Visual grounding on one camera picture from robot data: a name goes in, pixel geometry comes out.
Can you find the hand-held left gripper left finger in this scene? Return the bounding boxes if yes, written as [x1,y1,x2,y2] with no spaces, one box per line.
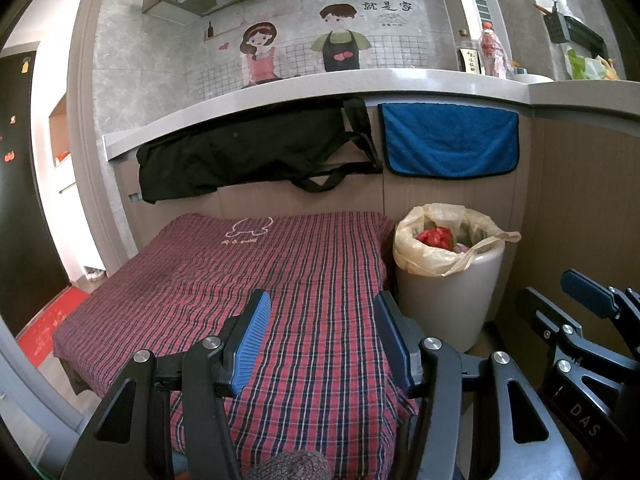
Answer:
[62,288,272,480]

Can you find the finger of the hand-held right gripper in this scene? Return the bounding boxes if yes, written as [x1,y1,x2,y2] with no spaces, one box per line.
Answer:
[516,287,640,386]
[561,270,640,333]

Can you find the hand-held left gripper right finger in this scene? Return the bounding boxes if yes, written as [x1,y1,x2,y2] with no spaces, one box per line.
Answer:
[372,291,576,480]

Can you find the white waste bin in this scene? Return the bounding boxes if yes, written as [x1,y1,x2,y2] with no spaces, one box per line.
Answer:
[397,247,505,353]

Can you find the red plastic bag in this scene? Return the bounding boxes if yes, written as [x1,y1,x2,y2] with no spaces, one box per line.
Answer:
[417,226,453,250]

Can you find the red plaid cloth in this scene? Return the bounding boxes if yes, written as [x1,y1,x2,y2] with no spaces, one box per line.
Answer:
[52,211,418,461]

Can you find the grey knitted clothing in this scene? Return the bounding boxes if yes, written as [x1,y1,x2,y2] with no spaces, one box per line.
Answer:
[245,450,331,480]

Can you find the black fabric bag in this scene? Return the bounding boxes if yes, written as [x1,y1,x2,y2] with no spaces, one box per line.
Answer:
[136,97,385,205]

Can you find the blue towel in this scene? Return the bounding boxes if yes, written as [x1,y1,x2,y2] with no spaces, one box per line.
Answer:
[377,102,520,178]

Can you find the red floor mat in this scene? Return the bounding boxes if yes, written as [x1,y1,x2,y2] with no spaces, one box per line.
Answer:
[17,286,88,368]

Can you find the bag of green vegetables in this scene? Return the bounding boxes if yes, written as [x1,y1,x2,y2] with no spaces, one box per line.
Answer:
[565,47,621,81]

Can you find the clear bottle with red cap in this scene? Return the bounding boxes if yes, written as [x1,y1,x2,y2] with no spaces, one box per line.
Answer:
[480,22,513,80]

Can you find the dark bottle with white label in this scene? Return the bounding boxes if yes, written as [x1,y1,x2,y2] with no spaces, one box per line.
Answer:
[457,30,483,75]

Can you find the grey kitchen counter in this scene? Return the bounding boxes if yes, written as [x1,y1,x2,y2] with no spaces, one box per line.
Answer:
[102,67,640,161]

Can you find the black hanging rack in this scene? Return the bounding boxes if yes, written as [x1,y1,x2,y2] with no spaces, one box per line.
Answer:
[542,12,610,58]

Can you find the black fridge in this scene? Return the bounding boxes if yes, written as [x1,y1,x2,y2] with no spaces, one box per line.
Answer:
[0,42,71,338]

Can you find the cartoon wall sticker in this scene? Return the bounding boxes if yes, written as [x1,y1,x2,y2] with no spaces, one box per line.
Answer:
[202,0,416,88]

